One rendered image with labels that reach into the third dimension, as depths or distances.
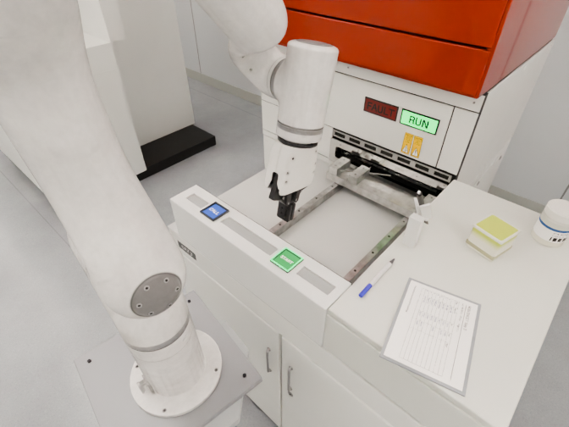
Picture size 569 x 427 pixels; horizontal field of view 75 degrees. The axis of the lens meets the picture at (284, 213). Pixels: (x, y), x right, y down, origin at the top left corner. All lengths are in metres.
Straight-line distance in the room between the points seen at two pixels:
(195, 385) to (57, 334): 1.40
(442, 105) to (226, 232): 0.68
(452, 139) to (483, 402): 0.70
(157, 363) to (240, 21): 0.56
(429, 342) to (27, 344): 1.86
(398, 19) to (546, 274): 0.71
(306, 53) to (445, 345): 0.57
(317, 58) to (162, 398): 0.69
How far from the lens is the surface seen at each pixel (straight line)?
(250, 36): 0.53
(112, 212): 0.48
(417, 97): 1.17
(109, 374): 0.93
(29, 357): 2.16
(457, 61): 1.06
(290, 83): 0.63
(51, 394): 2.01
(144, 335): 0.67
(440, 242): 0.98
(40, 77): 0.41
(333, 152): 1.40
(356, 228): 1.17
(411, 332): 0.78
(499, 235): 0.95
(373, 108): 1.25
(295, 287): 0.82
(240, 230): 0.95
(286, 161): 0.66
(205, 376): 0.86
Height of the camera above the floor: 1.60
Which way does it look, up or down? 40 degrees down
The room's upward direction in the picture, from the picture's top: straight up
